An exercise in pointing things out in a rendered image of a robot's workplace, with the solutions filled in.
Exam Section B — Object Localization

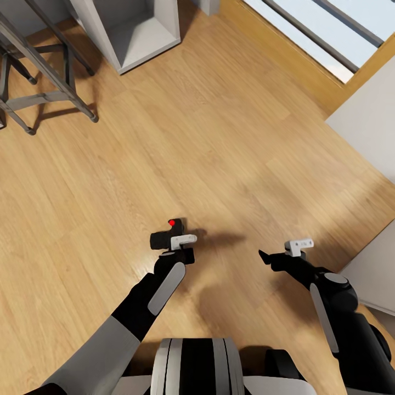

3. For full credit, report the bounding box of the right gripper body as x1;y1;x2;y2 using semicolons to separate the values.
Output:
271;250;309;282

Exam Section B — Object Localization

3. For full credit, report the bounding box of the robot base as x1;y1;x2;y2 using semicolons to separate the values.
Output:
112;349;317;395

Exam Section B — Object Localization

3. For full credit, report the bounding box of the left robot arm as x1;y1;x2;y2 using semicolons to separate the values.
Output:
24;234;197;395

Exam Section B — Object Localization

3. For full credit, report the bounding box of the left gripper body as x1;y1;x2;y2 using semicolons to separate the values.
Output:
172;247;195;265

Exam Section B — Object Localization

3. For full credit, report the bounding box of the digital camera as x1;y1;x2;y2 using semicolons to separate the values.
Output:
150;219;185;251

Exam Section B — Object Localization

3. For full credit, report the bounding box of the robot trunk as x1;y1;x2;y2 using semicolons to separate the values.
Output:
150;338;245;395

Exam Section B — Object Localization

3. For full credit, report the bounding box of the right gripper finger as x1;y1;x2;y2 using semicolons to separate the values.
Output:
258;250;272;265

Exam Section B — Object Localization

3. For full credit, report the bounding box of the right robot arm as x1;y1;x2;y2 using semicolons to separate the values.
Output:
258;239;395;395

